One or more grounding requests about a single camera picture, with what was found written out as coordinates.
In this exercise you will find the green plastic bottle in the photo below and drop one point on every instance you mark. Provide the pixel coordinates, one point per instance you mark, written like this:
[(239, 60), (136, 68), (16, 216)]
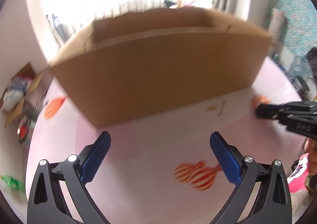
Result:
[(13, 183)]

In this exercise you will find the pink printed clothing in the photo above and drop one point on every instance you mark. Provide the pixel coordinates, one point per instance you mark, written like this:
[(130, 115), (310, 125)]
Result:
[(303, 183)]

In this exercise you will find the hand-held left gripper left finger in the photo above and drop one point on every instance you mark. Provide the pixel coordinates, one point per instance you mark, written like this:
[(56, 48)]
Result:
[(96, 157)]

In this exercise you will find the clear water bottle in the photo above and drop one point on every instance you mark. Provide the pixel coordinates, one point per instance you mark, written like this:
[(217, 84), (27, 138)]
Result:
[(298, 69)]

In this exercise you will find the teal patterned wall cloth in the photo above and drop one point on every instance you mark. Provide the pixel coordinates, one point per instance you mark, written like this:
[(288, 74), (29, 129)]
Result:
[(292, 11)]

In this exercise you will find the small open cardboard box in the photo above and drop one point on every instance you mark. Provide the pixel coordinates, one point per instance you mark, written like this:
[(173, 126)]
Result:
[(37, 83)]

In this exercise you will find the large cardboard box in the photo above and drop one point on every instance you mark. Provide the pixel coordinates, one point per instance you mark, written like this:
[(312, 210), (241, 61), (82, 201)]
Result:
[(161, 73)]

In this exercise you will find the pink balloon print tablecloth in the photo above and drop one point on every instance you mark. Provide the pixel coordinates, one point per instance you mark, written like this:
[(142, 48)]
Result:
[(161, 144)]

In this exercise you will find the black device with round holes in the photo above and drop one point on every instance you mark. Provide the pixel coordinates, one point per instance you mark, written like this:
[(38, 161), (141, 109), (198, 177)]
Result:
[(312, 58)]

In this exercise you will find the black metal rack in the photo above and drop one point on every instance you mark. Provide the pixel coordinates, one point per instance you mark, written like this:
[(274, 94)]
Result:
[(58, 28)]

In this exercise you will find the white tied plastic bag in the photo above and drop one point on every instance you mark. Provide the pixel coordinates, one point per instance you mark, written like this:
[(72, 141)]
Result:
[(11, 100)]

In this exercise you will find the person's right hand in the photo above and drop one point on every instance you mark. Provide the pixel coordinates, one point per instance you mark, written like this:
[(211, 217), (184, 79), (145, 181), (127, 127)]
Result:
[(311, 146)]

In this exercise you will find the dark grey container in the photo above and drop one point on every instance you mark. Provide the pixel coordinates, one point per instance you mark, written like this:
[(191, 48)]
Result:
[(302, 88)]

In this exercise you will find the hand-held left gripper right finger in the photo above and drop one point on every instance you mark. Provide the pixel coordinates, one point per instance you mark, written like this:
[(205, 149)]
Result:
[(226, 159)]

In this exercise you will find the steel pot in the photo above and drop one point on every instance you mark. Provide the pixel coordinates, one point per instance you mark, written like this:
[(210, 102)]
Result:
[(24, 130)]

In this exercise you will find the fluffy green white rug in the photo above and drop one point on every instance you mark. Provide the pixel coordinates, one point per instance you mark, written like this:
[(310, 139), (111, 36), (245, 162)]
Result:
[(301, 201)]

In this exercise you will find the gold stud pin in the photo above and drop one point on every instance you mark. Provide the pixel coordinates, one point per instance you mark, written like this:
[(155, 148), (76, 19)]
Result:
[(222, 109)]

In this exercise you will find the blue patterned plastic bag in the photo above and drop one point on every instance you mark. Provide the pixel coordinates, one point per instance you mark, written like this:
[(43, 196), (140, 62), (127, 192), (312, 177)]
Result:
[(19, 83)]

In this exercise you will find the white printed poster board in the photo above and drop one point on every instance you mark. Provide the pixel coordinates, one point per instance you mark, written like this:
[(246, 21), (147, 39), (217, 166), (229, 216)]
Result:
[(278, 33)]

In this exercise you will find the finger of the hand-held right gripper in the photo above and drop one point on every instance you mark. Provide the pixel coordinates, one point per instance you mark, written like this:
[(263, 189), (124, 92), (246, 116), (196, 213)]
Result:
[(271, 108), (268, 115)]

